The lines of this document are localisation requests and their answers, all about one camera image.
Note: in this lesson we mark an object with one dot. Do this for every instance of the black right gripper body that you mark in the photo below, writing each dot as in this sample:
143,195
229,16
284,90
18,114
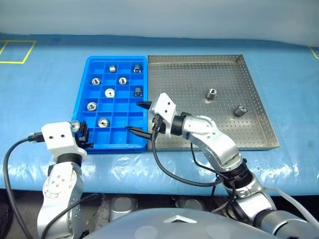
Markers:
159,124

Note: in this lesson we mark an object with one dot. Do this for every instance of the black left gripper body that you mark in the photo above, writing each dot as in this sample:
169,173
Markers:
81,140

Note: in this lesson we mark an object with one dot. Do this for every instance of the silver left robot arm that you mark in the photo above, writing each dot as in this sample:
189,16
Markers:
59,189

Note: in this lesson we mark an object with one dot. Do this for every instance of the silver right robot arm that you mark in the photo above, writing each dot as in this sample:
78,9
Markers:
211,134

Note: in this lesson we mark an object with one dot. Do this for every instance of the blue compartment tray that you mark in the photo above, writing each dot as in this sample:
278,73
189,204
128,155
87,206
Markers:
119,117

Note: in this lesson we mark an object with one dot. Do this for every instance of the perforated steel tray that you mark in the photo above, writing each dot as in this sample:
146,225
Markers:
189,82

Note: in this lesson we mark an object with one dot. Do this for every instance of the metal nut on tray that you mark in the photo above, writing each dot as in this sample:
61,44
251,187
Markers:
211,93

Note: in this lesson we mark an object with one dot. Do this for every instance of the blue plastic table cover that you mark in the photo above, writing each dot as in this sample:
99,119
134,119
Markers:
49,99

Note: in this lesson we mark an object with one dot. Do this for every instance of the silver cylinder under table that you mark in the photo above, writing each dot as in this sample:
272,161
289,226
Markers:
190,204
123,207

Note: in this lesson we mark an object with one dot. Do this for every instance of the grey robot torso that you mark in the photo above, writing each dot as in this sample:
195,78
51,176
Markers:
174,229

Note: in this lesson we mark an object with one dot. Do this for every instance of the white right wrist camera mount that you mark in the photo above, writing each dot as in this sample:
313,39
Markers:
163,107

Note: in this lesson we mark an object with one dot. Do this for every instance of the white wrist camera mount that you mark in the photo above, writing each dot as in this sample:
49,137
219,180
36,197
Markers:
58,137
163,107

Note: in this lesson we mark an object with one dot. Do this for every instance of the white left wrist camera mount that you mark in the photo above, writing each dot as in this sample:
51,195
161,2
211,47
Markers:
58,137

